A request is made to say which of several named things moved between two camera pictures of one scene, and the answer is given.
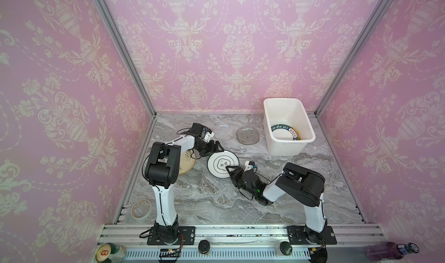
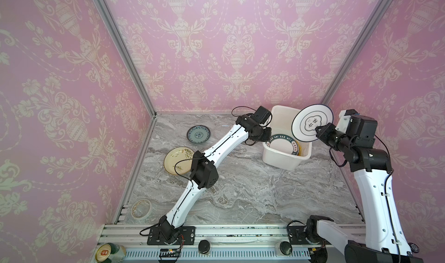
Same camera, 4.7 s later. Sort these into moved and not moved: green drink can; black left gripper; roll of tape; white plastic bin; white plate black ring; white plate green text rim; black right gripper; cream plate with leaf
Moved: white plastic bin; black left gripper; white plate black ring; black right gripper; white plate green text rim
Not moved: roll of tape; cream plate with leaf; green drink can
